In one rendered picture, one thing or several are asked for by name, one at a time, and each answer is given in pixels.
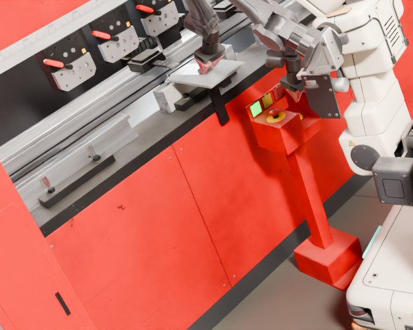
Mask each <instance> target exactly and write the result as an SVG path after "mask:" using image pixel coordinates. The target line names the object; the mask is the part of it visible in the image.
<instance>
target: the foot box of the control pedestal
mask: <svg viewBox="0 0 413 330"><path fill-rule="evenodd" d="M330 230H331V233H332V237H333V240H334V242H333V243H332V244H330V245H329V246H328V247H327V248H326V249H322V248H320V247H317V246H315V244H314V242H313V239H312V235H311V236H309V237H308V238H307V239H306V240H305V241H304V242H302V243H301V244H300V245H299V246H298V247H297V248H296V249H295V250H294V251H293V252H294V255H295V258H296V261H297V264H298V267H299V269H300V272H303V273H305V274H307V275H309V276H311V277H313V278H315V279H318V280H320V281H322V282H324V283H326V284H328V285H331V286H332V287H335V288H336V289H339V290H340V291H345V290H346V289H347V288H348V287H349V286H350V284H351V282H352V280H353V278H354V277H355V275H356V273H357V271H358V269H359V267H360V265H361V264H362V262H363V260H364V259H363V252H362V249H361V245H360V242H359V238H358V237H356V236H353V235H350V234H348V233H346V232H342V231H340V230H338V229H334V228H332V227H330Z"/></svg>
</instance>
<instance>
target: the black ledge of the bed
mask: <svg viewBox="0 0 413 330"><path fill-rule="evenodd" d="M268 49H269V47H267V46H265V45H257V43H256V42H255V43H254V44H252V45H250V46H249V47H248V48H246V49H245V50H243V51H242V52H241V53H239V54H238V55H236V59H237V61H239V62H244V63H245V65H244V66H242V67H241V68H239V69H238V70H237V74H236V75H235V76H233V77H232V78H231V84H229V85H228V86H226V87H225V88H222V87H219V90H220V93H221V95H222V99H223V101H224V104H227V103H228V102H229V101H231V100H232V99H233V98H235V97H236V96H238V95H239V94H240V93H241V92H243V91H244V90H246V89H247V88H248V87H249V86H251V85H252V84H254V83H255V82H256V81H258V80H259V79H261V78H262V77H263V76H264V75H266V74H267V73H269V72H270V71H271V70H273V69H274V68H275V67H266V64H265V58H266V51H267V50H268ZM213 113H215V110H214V106H213V104H212V101H211V98H210V96H209V94H208V95H207V96H205V97H204V98H203V99H201V100H200V101H198V102H197V103H196V104H194V105H193V106H191V107H190V108H189V109H187V110H186V111H179V110H175V111H173V112H172V113H171V114H168V113H164V112H161V110H160V109H159V110H158V111H156V112H154V114H152V115H150V116H149V117H148V118H146V119H145V120H143V121H142V122H140V123H139V124H137V125H136V126H135V127H133V128H132V131H133V132H135V133H137V134H138V137H137V138H135V139H134V140H132V141H131V142H130V143H128V144H126V145H125V146H124V147H122V148H121V149H119V150H118V151H117V152H116V153H114V154H113V156H114V158H115V162H113V163H112V164H110V165H109V166H108V167H106V168H105V169H103V170H102V171H101V172H99V173H98V174H96V175H95V176H94V177H92V178H91V179H89V180H88V181H87V182H85V183H84V184H82V185H81V186H80V187H78V188H77V189H75V190H74V191H73V192H71V193H70V194H68V195H67V196H66V197H64V198H63V199H61V200H60V201H59V202H57V203H56V204H55V205H53V206H52V207H50V208H49V209H48V208H46V207H44V206H42V205H40V206H39V207H38V208H36V209H35V210H33V211H32V212H31V215H32V217H33V219H34V220H35V222H36V223H37V226H38V227H39V229H40V231H41V232H42V234H43V236H44V237H47V236H48V235H49V234H50V233H52V232H53V231H55V230H56V229H57V228H59V227H60V226H62V225H63V224H64V223H65V222H67V221H68V220H70V219H71V218H72V217H74V216H75V215H77V214H78V213H79V212H80V211H82V210H83V209H85V208H86V207H87V206H89V205H90V204H91V203H93V202H94V201H95V200H97V199H98V198H100V197H101V196H102V195H103V194H105V193H106V192H108V191H109V190H110V189H112V188H113V187H114V186H116V185H117V184H118V183H120V182H121V181H122V180H124V179H125V178H126V177H128V176H129V175H130V174H132V173H133V172H135V171H136V170H137V169H138V168H140V167H141V166H143V165H144V164H145V163H146V162H148V161H150V160H151V159H152V158H153V157H155V156H156V155H158V154H159V153H160V152H161V151H163V150H165V149H166V148H167V147H168V146H170V145H171V144H173V143H174V142H175V141H176V140H178V139H180V138H181V137H182V136H183V135H185V134H186V133H188V132H189V131H190V130H191V129H193V128H194V127H196V126H197V125H198V124H200V123H201V122H203V121H204V120H205V119H206V118H208V117H209V116H211V115H212V114H213Z"/></svg>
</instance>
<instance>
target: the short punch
mask: <svg viewBox="0 0 413 330"><path fill-rule="evenodd" d="M155 38H156V41H157V44H158V45H159V48H160V50H162V52H163V55H164V54H166V53H167V52H169V51H171V50H172V49H173V48H175V47H177V46H178V45H180V44H182V40H181V38H182V36H181V33H180V30H179V28H178V25H177V24H175V25H173V26H172V27H170V28H168V29H167V30H165V31H164V32H162V33H160V34H159V35H157V36H156V37H155Z"/></svg>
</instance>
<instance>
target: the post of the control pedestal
mask: <svg viewBox="0 0 413 330"><path fill-rule="evenodd" d="M286 158H287V160H288V165H289V167H290V171H291V173H292V176H293V179H294V183H295V186H296V189H297V191H298V195H299V197H300V202H301V204H302V208H303V210H304V213H305V218H306V220H307V224H308V226H309V229H310V232H311V235H312V239H313V242H314V244H315V246H317V247H319V248H322V249H326V248H327V247H328V246H329V245H330V244H332V243H333V242H334V240H333V237H332V233H331V230H330V227H329V224H328V220H327V218H326V213H325V209H324V207H323V203H322V200H321V196H320V194H319V190H318V187H317V184H316V180H315V177H314V174H313V170H312V167H311V164H310V161H309V157H308V155H307V151H306V148H305V144H304V143H303V144H302V145H300V146H299V147H298V148H297V149H296V150H294V151H293V152H292V153H290V154H289V155H286Z"/></svg>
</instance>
